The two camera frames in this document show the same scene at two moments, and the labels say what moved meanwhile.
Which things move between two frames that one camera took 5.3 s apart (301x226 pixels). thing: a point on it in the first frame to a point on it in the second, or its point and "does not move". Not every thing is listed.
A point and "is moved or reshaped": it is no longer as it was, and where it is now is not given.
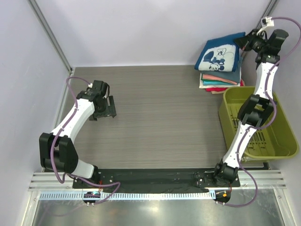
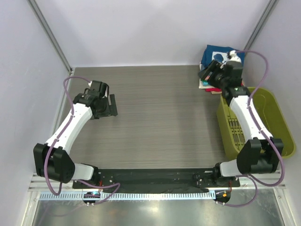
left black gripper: x=104 y=114 does not move
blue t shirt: x=221 y=54 is moved or reshaped
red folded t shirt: x=217 y=89 does not move
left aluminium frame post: x=51 y=34 does not move
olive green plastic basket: x=274 y=139 does not move
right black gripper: x=241 y=42 to x=212 y=67
